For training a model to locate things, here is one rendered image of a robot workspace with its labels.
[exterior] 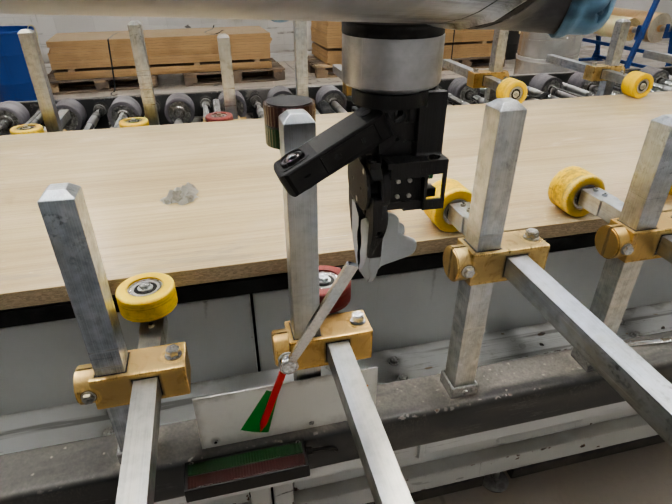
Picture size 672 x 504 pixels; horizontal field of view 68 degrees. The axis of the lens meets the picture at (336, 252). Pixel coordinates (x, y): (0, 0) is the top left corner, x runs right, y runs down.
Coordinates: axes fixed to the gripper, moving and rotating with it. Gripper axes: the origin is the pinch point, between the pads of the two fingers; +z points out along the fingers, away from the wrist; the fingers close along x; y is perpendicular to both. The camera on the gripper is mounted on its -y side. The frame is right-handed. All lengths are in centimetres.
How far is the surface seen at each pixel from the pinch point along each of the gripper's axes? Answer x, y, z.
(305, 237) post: 6.1, -5.3, -1.8
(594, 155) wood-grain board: 51, 73, 11
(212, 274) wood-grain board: 22.1, -17.2, 11.8
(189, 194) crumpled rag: 48, -20, 9
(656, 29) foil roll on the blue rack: 513, 534, 47
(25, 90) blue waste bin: 534, -196, 86
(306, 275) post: 6.1, -5.3, 3.6
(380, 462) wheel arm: -13.8, -1.8, 14.5
